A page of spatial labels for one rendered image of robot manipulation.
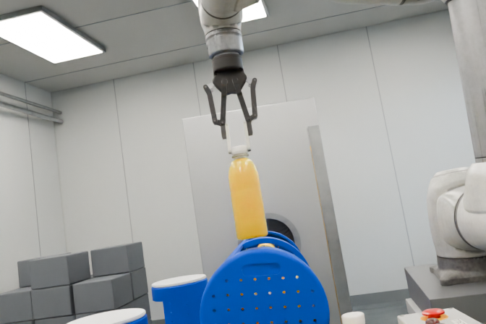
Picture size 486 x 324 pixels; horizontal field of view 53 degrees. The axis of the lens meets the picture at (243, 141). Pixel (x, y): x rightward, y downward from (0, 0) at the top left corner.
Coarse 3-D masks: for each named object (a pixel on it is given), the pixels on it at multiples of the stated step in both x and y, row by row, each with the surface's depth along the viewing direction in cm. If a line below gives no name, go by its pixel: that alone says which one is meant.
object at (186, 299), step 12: (156, 288) 238; (168, 288) 233; (180, 288) 233; (192, 288) 235; (204, 288) 241; (156, 300) 237; (168, 300) 233; (180, 300) 232; (192, 300) 234; (168, 312) 232; (180, 312) 231; (192, 312) 233
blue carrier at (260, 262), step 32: (256, 256) 108; (288, 256) 107; (224, 288) 107; (256, 288) 107; (288, 288) 106; (320, 288) 106; (224, 320) 106; (256, 320) 106; (288, 320) 105; (320, 320) 105
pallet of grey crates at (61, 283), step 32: (64, 256) 436; (96, 256) 474; (128, 256) 469; (32, 288) 439; (64, 288) 432; (96, 288) 427; (128, 288) 453; (0, 320) 440; (32, 320) 436; (64, 320) 430
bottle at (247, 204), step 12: (240, 156) 114; (240, 168) 112; (252, 168) 113; (240, 180) 111; (252, 180) 112; (240, 192) 111; (252, 192) 111; (240, 204) 111; (252, 204) 111; (240, 216) 111; (252, 216) 110; (264, 216) 112; (240, 228) 110; (252, 228) 109; (264, 228) 111
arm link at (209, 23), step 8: (200, 8) 115; (200, 16) 118; (208, 16) 114; (232, 16) 113; (240, 16) 117; (208, 24) 116; (216, 24) 115; (224, 24) 115; (232, 24) 117; (240, 24) 119; (208, 32) 117
